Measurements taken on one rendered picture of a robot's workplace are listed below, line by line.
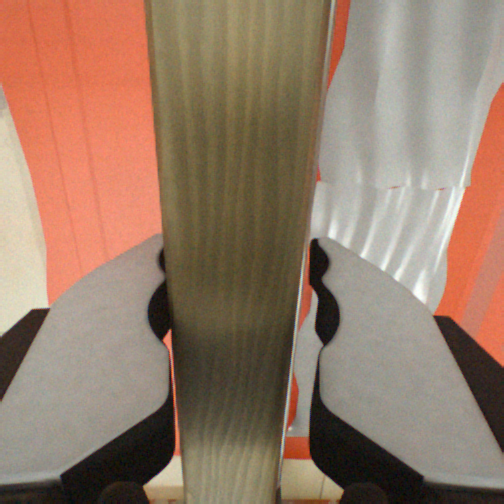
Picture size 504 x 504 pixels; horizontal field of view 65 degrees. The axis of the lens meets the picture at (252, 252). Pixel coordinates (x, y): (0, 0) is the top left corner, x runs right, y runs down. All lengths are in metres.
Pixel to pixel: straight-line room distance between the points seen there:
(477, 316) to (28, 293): 0.24
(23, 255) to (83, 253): 0.03
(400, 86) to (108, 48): 0.12
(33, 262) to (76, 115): 0.08
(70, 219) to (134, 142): 0.05
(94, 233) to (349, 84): 0.13
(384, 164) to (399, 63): 0.04
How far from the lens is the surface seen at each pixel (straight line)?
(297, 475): 0.33
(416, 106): 0.18
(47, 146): 0.20
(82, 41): 0.18
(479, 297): 0.25
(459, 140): 0.20
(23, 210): 0.21
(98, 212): 0.20
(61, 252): 0.22
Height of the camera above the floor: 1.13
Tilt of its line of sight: 61 degrees down
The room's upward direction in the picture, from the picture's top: 178 degrees clockwise
